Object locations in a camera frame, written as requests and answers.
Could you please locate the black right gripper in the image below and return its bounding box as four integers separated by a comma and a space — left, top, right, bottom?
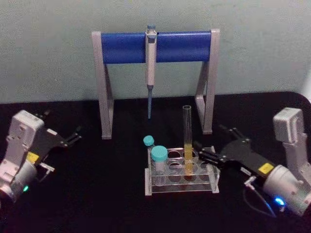
193, 124, 276, 181

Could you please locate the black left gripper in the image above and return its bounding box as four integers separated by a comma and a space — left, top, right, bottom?
26, 109, 83, 168

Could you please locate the glass tube with yellow liquid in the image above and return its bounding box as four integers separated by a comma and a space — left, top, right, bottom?
182, 105, 195, 177

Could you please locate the clear plastic tube rack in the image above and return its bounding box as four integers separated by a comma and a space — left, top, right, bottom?
144, 145, 221, 196

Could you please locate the large teal capped tube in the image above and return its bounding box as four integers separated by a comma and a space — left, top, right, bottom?
151, 145, 169, 174

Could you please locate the small teal capped tube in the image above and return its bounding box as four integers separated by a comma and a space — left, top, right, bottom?
143, 135, 156, 156

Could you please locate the black table cloth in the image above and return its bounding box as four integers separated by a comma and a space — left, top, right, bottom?
0, 91, 311, 233

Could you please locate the grey stand with blue bar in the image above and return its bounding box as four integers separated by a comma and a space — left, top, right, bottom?
91, 28, 221, 140

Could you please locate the grey pipette with blue tip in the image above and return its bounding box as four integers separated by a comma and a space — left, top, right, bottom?
145, 23, 158, 120

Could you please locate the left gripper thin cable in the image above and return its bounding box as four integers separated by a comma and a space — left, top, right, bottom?
36, 162, 55, 183

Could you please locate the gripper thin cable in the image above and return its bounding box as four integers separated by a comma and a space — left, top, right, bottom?
36, 162, 55, 183
243, 176, 278, 217

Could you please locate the right gripper thin cable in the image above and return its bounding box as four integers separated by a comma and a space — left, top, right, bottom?
243, 176, 278, 217

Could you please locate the pale wall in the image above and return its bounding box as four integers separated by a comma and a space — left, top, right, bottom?
0, 0, 311, 105

